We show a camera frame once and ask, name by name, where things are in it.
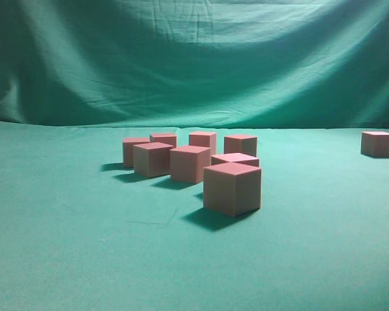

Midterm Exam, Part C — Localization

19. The pink cube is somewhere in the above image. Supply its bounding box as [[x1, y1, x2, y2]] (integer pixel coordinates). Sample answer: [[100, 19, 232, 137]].
[[170, 145, 211, 184]]

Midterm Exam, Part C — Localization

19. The pink cube placed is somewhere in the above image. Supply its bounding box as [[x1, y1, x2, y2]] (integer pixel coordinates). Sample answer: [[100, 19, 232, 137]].
[[189, 131, 217, 155], [133, 142, 173, 178], [224, 134, 258, 157], [150, 133, 178, 148], [123, 137, 150, 168]]

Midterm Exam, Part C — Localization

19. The pink cube column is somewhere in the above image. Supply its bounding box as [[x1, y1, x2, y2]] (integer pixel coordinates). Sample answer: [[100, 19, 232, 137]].
[[211, 152, 260, 167], [360, 131, 389, 158], [203, 162, 262, 217]]

